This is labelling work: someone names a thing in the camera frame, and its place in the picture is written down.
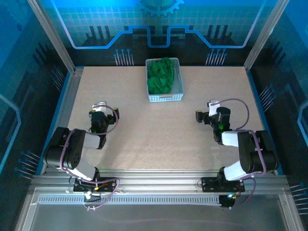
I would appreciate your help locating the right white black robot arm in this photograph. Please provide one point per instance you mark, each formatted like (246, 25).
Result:
(252, 154)

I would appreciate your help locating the aluminium table edge rail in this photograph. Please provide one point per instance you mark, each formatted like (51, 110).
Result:
(156, 179)

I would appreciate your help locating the aluminium frame post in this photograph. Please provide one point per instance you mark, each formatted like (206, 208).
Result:
(267, 33)
(55, 41)

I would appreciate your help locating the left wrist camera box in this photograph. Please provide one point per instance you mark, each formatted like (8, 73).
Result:
(99, 107)

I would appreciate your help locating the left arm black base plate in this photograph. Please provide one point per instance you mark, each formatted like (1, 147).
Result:
(109, 185)

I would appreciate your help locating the green t-shirt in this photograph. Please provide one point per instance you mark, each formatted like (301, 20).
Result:
(158, 81)

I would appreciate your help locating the grey lower frame panel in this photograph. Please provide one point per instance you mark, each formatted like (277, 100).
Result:
(154, 216)

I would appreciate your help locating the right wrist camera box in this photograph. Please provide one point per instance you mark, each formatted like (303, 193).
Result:
(213, 107)

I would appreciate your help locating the pale blue plastic basket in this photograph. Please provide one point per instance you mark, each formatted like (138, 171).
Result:
(166, 98)

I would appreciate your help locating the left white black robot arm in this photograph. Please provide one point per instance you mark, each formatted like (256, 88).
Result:
(65, 149)

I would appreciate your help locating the black controller box with lights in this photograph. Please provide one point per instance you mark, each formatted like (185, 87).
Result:
(226, 203)

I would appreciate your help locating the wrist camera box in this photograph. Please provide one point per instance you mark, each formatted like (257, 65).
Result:
(213, 107)
(99, 107)

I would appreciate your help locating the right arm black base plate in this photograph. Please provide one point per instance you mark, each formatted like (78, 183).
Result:
(209, 184)

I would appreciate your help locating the aluminium side rail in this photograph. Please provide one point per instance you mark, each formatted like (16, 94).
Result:
(68, 101)

